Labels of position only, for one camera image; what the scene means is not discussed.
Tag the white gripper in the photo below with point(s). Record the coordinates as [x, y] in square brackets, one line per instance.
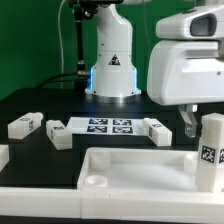
[188, 73]

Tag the white desk top tray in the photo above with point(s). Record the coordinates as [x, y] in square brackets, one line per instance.
[139, 169]

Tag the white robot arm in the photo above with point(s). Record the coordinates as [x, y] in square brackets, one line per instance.
[113, 79]

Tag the white marker sheet with tags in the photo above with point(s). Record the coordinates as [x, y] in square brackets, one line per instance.
[105, 126]

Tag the white front wall fence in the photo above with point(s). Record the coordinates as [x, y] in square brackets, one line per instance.
[132, 205]

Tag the white left wall block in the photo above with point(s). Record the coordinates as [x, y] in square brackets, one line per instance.
[4, 156]

